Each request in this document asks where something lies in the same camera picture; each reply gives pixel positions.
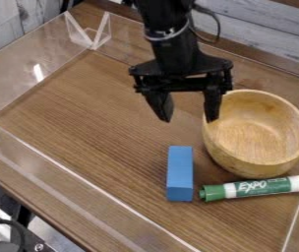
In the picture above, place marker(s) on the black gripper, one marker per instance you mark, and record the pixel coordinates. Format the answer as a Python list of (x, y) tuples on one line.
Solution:
[(182, 69)]

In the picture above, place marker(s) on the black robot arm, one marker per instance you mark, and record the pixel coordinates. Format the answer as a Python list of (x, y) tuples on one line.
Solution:
[(167, 18)]

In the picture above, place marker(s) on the blue rectangular block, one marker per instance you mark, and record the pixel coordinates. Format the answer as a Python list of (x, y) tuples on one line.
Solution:
[(179, 174)]

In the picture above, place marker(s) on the brown wooden bowl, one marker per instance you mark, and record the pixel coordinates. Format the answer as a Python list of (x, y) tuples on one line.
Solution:
[(253, 140)]

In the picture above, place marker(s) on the green Expo marker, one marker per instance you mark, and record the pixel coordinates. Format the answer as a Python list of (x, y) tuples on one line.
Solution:
[(250, 188)]

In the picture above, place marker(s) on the clear acrylic corner bracket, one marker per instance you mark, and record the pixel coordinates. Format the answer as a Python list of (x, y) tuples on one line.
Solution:
[(88, 37)]

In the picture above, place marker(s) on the clear acrylic tray wall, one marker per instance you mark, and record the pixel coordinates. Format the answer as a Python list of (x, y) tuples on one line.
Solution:
[(92, 217)]

